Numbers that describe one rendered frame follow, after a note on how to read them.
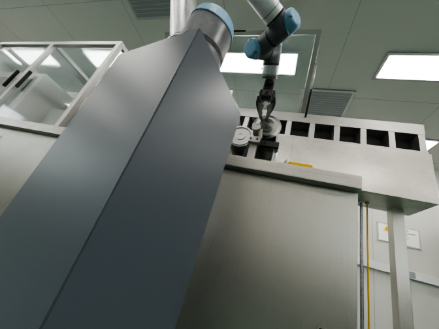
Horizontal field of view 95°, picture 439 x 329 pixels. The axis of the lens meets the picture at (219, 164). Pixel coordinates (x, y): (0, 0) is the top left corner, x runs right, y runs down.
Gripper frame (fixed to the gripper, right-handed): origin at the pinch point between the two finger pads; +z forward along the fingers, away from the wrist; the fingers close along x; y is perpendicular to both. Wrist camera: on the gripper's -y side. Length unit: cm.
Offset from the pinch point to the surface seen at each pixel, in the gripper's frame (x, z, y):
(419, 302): -209, 238, 136
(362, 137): -58, 13, 42
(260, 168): -6.2, 5.8, -46.3
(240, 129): 11.1, 6.5, -0.8
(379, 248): -168, 203, 178
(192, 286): 5, 31, -72
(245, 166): -1.4, 5.9, -46.5
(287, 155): -15.4, 26.7, 25.5
